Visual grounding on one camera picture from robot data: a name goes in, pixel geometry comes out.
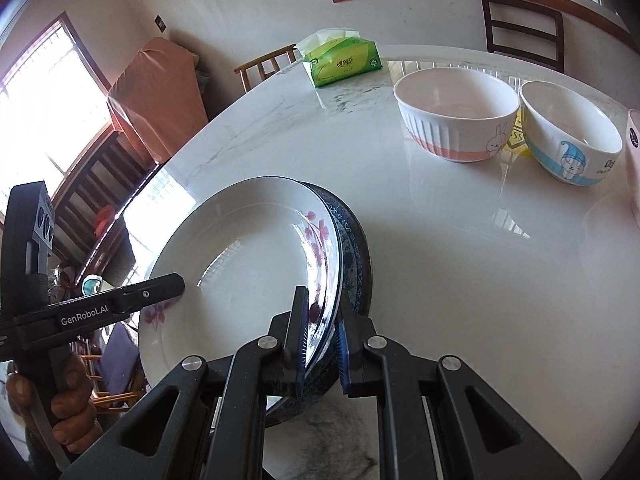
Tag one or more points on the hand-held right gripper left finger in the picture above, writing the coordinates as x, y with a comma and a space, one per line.
301, 345

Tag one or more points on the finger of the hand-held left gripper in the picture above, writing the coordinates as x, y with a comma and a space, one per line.
155, 291

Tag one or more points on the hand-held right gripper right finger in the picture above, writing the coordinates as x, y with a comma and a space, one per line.
344, 360

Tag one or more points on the white floral plate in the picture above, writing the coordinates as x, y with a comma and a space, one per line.
235, 270

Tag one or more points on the dark blue patterned plate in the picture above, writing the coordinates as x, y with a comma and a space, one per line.
357, 260

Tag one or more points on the white ribbed rabbit bowl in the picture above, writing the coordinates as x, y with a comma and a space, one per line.
450, 105

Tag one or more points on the white bowl with blue band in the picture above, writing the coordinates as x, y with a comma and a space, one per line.
575, 130

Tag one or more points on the teal mug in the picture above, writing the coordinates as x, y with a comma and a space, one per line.
92, 284

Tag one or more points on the purple cushion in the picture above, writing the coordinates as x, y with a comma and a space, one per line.
120, 360

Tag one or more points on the wicker chair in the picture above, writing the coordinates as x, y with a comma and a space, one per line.
100, 390

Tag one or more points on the small orange object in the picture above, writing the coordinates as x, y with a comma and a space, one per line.
106, 217

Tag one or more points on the wooden bench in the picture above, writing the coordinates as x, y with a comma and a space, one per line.
105, 180

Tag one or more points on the orange covered furniture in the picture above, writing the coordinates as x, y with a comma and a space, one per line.
155, 100

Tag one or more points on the light wooden chair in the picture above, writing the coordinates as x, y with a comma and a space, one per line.
262, 67

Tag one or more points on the yellow round warning sticker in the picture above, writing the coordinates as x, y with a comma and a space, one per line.
519, 140

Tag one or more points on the green tissue pack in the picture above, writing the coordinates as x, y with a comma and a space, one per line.
345, 62

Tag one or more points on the pink cup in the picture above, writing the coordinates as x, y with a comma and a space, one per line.
634, 155

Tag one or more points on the dark wooden chair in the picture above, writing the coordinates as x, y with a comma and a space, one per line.
522, 35

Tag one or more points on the dark wall switch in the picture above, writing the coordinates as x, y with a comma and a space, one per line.
160, 23

